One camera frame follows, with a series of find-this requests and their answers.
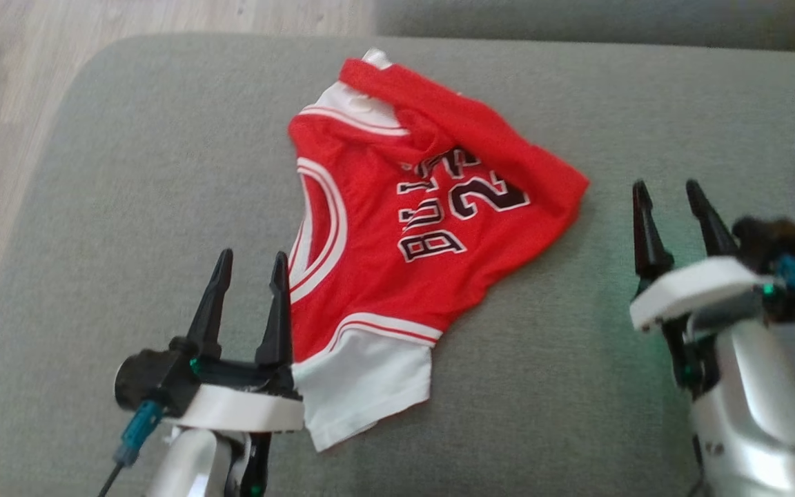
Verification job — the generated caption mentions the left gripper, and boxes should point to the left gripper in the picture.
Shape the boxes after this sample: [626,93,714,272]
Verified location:
[163,248,305,434]

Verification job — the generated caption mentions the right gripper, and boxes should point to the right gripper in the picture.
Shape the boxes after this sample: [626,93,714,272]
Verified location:
[630,179,774,401]

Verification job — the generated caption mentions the red Bulls basketball jersey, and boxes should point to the red Bulls basketball jersey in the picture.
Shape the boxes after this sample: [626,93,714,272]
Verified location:
[287,48,590,453]

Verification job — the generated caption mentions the grey sofa chaise cushion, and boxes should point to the grey sofa chaise cushion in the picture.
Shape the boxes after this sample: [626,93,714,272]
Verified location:
[0,35,795,497]

